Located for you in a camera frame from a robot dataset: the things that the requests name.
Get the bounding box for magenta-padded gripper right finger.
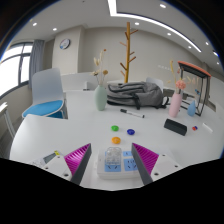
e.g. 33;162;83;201
131;143;183;185

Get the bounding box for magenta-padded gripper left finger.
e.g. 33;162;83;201
42;143;92;185

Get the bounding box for white remote control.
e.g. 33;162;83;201
29;150;64;168

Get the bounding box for black rectangular box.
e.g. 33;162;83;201
163;118;188;137

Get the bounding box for black and white marker pen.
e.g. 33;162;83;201
119;108;146;119

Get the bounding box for pink vase with dried flowers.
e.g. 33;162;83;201
168;59;188;118

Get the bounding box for green vase with dried flowers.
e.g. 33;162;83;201
92;48;109;112

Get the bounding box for grey backpack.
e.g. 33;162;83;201
106;81;169;110

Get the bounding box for blue vase with dried stems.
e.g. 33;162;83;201
186;78;201;117

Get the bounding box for white rectangular bar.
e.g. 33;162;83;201
201;122;214;134

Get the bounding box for plain white chair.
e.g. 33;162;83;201
145;77;165;94

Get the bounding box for white back desk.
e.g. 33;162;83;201
60;71;101;92

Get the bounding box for white chair with blue cushion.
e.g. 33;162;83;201
21;68;68;120

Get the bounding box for white side desk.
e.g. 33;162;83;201
0;101;16;141

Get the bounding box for wooden coat rack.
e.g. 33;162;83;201
119;21;139;84

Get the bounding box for grey curtain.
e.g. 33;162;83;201
28;39;46;89

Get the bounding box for window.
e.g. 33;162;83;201
0;42;34;98

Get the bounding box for recessed ceiling lights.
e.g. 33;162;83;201
32;3;211;50

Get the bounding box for ceiling light strip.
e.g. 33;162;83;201
107;0;203;53

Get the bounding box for black frame orange-top side table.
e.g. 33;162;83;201
177;60;212;117

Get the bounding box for round wall clock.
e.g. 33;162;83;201
59;38;71;51

